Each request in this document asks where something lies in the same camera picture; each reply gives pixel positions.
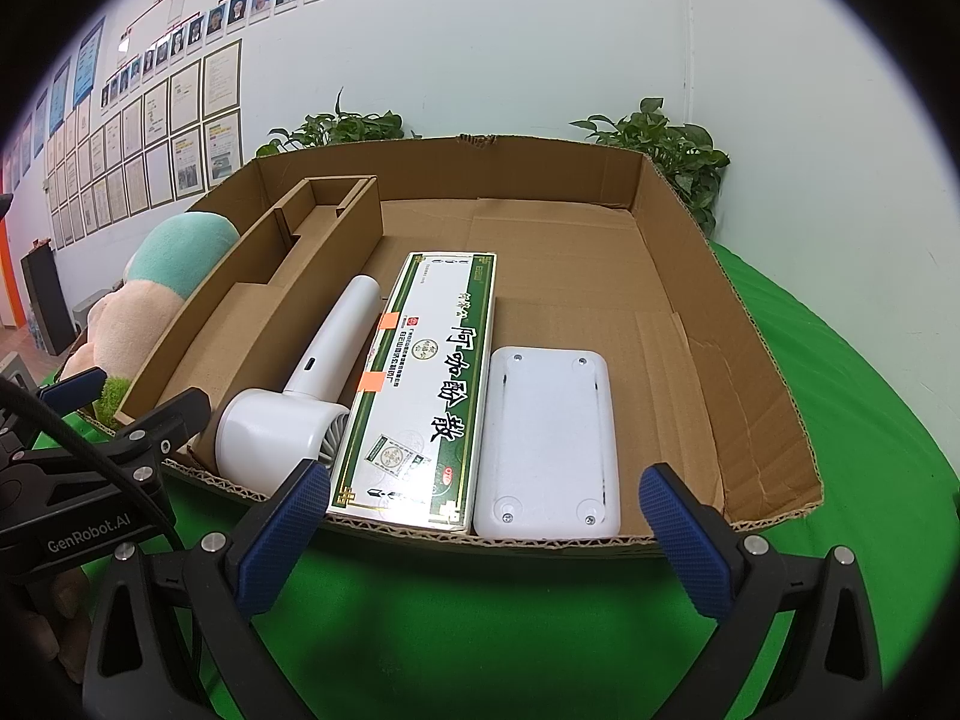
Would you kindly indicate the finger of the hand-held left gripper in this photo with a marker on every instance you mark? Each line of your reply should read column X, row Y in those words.
column 71, row 388
column 176, row 420

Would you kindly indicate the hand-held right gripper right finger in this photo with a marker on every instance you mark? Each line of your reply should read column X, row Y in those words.
column 682, row 540

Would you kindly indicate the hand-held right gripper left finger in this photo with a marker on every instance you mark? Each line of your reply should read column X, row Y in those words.
column 281, row 540

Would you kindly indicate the white hair dryer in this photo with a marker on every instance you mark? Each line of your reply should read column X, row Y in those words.
column 270, row 427

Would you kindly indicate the white rectangular plastic device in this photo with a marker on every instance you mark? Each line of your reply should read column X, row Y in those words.
column 551, row 435

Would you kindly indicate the green and white medicine box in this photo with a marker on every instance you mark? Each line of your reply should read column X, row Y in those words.
column 427, row 390

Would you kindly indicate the brown cardboard box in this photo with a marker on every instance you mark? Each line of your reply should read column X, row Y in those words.
column 600, row 292

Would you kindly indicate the person's left hand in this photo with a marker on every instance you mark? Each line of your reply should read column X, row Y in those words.
column 52, row 630

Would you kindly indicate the black cabinet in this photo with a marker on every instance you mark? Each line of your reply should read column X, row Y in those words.
column 46, row 300

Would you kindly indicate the pink and teal plush toy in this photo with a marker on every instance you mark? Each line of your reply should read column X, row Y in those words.
column 172, row 255

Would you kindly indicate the green tablecloth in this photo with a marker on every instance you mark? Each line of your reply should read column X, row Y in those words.
column 862, row 427

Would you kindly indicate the bushy green potted plant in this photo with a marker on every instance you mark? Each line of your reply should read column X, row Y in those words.
column 345, row 127

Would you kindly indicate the small green potted plant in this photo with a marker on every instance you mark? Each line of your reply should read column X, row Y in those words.
column 675, row 150

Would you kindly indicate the group of framed wall certificates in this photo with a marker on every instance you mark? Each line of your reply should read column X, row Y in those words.
column 187, row 150

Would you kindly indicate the blue wall posters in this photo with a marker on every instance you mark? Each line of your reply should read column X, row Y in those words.
column 86, row 64

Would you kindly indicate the white wall conduit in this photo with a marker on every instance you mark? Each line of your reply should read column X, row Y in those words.
column 688, row 30

